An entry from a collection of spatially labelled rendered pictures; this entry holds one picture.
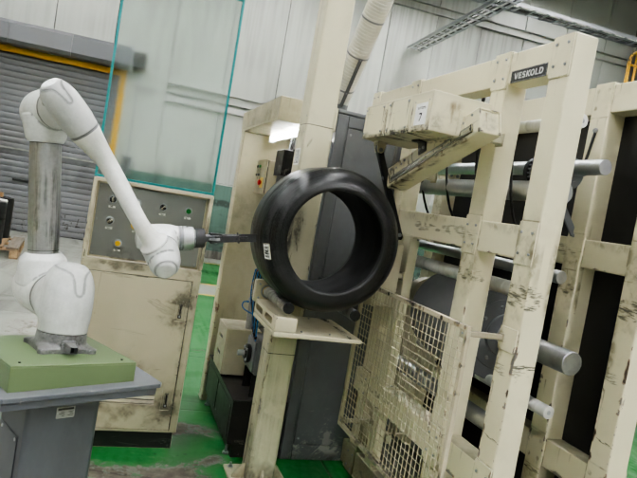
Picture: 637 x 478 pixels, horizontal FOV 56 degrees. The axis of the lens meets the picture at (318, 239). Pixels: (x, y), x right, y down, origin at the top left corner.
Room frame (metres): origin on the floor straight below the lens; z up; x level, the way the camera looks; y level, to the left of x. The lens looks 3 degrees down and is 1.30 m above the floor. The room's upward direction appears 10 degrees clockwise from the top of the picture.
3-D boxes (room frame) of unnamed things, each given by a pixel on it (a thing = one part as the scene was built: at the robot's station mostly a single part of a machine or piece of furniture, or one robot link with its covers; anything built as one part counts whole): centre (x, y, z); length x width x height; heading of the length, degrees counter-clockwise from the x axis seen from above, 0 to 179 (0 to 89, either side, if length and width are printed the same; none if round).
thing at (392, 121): (2.46, -0.33, 1.71); 0.61 x 0.25 x 0.15; 19
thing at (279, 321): (2.44, 0.13, 0.83); 0.36 x 0.09 x 0.06; 19
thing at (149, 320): (2.98, 0.86, 0.63); 0.56 x 0.41 x 1.27; 109
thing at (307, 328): (2.48, -0.01, 0.80); 0.37 x 0.36 x 0.02; 109
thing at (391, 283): (2.82, -0.29, 1.05); 0.20 x 0.15 x 0.30; 19
